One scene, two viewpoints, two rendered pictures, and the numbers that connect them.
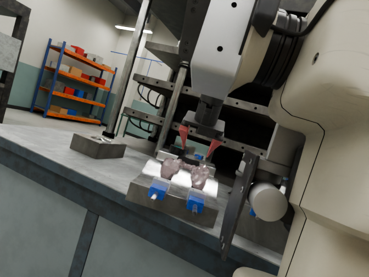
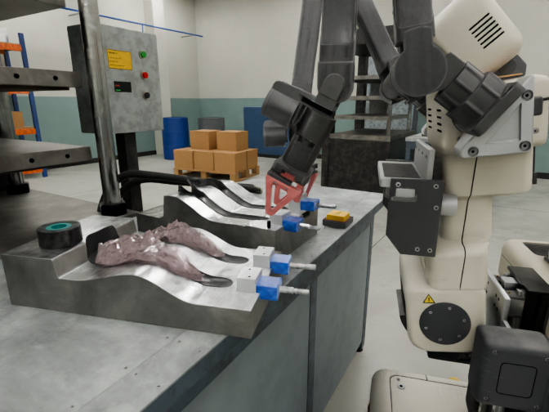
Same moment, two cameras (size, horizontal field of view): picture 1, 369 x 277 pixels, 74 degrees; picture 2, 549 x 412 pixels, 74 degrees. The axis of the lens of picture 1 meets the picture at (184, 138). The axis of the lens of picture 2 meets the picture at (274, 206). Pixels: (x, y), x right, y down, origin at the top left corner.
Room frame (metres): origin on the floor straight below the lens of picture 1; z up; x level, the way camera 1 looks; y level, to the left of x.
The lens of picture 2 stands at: (0.55, 0.63, 1.19)
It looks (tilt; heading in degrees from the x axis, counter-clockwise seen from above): 16 degrees down; 280
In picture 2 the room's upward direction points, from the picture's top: straight up
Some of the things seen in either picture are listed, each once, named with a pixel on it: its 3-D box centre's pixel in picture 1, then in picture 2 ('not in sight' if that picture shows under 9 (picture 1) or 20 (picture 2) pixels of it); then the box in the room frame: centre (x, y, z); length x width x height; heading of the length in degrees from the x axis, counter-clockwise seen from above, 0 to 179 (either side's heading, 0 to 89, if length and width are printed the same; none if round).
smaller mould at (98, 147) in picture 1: (99, 146); not in sight; (1.14, 0.37, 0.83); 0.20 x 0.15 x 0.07; 160
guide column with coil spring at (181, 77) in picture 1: (171, 111); not in sight; (1.65, 0.14, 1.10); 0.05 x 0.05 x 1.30
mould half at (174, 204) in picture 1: (181, 177); (155, 264); (0.92, -0.03, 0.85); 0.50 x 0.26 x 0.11; 177
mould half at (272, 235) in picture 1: (278, 206); (225, 211); (0.88, -0.40, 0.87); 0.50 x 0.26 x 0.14; 160
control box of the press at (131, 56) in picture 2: not in sight; (133, 205); (1.47, -0.84, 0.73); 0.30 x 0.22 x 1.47; 70
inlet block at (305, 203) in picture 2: not in sight; (313, 204); (0.61, -0.35, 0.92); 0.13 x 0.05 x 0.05; 161
